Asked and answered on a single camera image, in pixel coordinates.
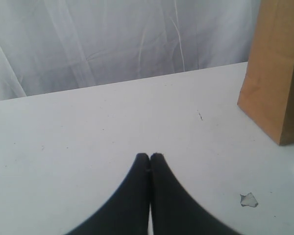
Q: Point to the white backdrop curtain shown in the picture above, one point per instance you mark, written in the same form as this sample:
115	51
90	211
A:
55	45

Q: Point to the small clear plastic scrap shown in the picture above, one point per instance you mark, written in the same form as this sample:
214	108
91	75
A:
248	200

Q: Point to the brown paper shopping bag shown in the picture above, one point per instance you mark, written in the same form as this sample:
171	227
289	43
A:
267	93

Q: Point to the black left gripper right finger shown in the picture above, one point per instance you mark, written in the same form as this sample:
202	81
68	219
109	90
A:
174	211

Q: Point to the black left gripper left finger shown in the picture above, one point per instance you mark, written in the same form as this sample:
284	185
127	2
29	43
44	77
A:
126	212

